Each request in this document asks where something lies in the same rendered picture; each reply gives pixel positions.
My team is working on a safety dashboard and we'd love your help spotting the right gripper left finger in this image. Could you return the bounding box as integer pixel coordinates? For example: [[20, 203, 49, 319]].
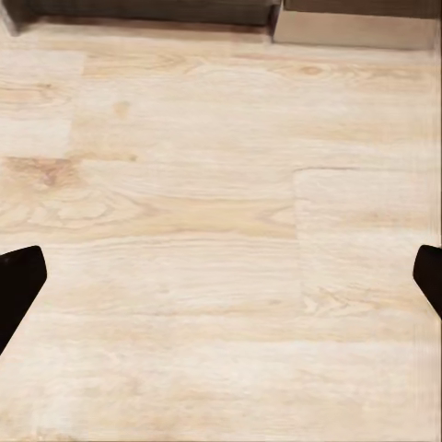
[[0, 245, 48, 355]]

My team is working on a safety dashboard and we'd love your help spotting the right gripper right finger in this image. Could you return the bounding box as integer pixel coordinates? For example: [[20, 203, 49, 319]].
[[413, 244, 442, 319]]

